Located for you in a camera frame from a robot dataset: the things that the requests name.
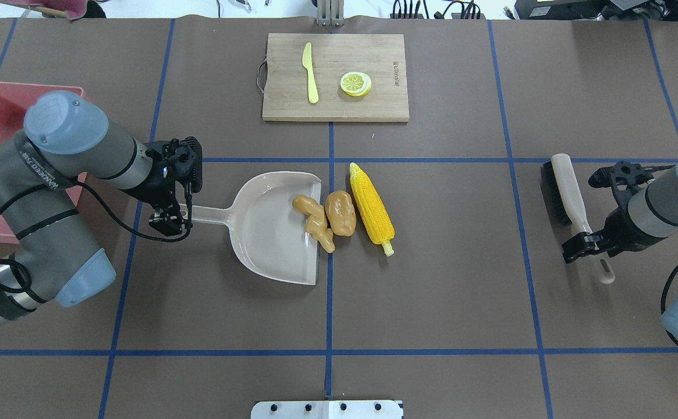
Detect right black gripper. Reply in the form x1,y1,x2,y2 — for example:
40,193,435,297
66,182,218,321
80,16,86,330
560,161,657,264

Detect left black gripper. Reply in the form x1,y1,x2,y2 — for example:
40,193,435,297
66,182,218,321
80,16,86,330
136,136,203,237

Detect beige hand brush black bristles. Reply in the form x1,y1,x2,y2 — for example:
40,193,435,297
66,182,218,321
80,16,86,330
542,153,615,284

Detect beige plastic dustpan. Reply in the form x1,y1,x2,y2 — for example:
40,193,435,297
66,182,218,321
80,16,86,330
190,171,322,286

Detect tan toy ginger root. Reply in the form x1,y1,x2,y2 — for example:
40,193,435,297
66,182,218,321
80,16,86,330
292,194,336,254

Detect brown toy potato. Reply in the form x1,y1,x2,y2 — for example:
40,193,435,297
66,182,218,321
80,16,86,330
324,190,357,237

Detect yellow toy corn cob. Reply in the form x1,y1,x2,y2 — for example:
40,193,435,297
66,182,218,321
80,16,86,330
349,162,395,257

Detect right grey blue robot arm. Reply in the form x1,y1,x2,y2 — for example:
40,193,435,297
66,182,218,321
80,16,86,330
542,154,678,347

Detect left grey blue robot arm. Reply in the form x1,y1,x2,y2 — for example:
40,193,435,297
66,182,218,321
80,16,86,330
0,90,203,326

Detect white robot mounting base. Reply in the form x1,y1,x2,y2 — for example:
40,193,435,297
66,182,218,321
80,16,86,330
250,400,404,418

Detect yellow plastic knife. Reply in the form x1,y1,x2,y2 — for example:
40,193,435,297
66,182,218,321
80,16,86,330
301,42,320,104

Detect yellow lemon slices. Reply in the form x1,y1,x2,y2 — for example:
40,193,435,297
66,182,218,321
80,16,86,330
339,72,372,97

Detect pink cloth on wooden rack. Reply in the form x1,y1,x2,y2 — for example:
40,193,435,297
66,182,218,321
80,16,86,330
0,1,88,20

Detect wooden cutting board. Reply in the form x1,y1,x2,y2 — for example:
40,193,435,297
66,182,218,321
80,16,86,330
261,33,410,123

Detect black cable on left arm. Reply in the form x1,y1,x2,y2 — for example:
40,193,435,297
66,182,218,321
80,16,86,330
0,182,194,303

